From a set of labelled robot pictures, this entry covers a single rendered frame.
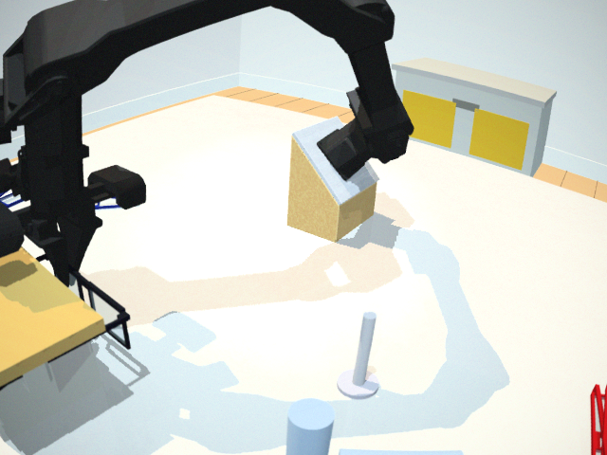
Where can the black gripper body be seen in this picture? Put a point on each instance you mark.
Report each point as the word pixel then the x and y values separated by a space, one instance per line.
pixel 56 188

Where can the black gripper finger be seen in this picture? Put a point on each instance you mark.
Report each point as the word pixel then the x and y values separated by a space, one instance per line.
pixel 78 237
pixel 55 249

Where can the black glasses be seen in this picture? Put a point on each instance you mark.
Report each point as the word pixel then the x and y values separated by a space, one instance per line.
pixel 114 315

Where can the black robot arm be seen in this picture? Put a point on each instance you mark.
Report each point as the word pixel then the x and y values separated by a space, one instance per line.
pixel 69 49

